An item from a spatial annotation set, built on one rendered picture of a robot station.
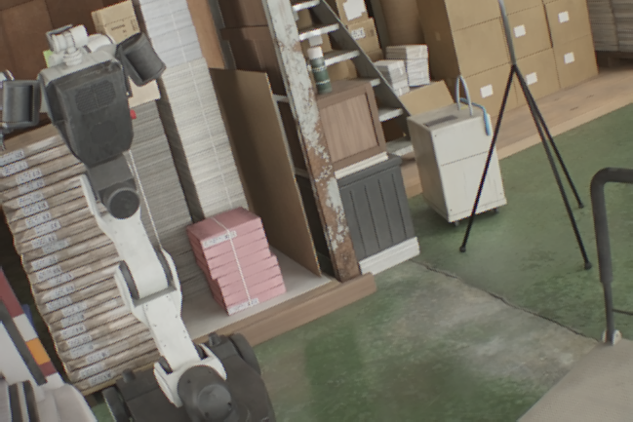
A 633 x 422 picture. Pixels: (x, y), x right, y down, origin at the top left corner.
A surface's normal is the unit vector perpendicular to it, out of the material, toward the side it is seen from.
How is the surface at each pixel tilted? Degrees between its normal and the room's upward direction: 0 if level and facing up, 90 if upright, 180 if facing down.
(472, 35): 90
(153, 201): 90
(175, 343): 61
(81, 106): 105
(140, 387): 45
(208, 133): 90
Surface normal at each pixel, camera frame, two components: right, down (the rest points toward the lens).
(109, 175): 0.25, -0.31
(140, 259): 0.11, -0.55
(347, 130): 0.43, 0.17
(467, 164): 0.17, 0.25
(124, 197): 0.48, 0.40
